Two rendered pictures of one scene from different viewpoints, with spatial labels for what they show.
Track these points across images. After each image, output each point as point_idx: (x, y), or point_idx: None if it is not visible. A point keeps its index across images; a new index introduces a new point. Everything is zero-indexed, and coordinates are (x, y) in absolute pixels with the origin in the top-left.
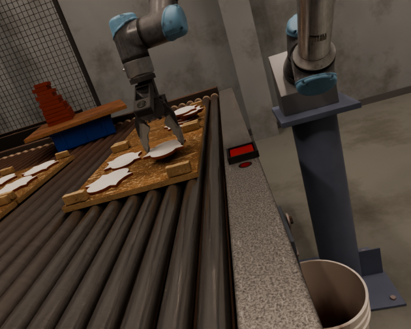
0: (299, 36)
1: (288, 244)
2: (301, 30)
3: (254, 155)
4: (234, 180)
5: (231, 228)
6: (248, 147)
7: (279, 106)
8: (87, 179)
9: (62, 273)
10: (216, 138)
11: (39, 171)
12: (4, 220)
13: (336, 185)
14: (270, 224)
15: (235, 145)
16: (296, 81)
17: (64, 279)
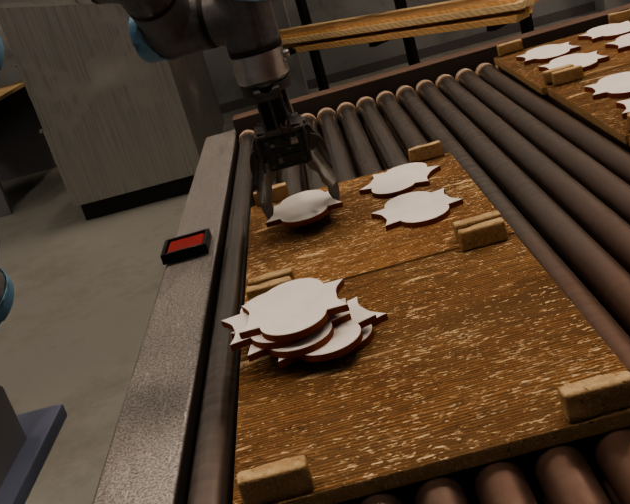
0: None
1: (190, 189)
2: None
3: None
4: (211, 219)
5: (225, 189)
6: (174, 247)
7: None
8: (525, 205)
9: (368, 146)
10: (220, 290)
11: None
12: (588, 134)
13: None
14: (195, 195)
15: (190, 269)
16: (7, 278)
17: (359, 144)
